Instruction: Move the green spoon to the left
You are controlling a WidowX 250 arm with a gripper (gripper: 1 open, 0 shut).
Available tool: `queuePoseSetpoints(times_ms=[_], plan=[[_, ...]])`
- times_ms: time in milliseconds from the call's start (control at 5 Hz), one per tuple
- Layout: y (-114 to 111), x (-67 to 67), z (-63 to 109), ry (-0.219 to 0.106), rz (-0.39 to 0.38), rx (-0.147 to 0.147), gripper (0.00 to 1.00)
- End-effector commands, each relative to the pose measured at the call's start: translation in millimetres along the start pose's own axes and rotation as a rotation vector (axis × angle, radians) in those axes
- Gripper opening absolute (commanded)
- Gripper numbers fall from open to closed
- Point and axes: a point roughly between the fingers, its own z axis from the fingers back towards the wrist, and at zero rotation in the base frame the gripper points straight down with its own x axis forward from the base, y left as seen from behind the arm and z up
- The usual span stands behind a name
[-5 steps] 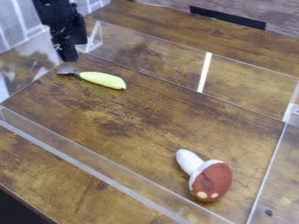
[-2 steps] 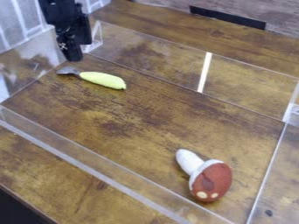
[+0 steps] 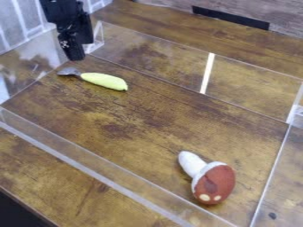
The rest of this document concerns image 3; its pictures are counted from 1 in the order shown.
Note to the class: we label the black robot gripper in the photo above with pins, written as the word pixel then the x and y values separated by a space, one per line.
pixel 64 13

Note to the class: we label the green handled metal spoon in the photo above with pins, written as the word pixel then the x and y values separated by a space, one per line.
pixel 104 80

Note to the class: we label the black strip on table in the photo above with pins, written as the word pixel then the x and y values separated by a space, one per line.
pixel 231 18

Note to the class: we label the red cap toy mushroom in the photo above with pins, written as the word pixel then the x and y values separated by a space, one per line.
pixel 212 178

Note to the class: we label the clear acrylic triangle bracket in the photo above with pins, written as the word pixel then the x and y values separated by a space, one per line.
pixel 97 37

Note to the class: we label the clear acrylic enclosure wall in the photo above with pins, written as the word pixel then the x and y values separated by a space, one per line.
pixel 88 154

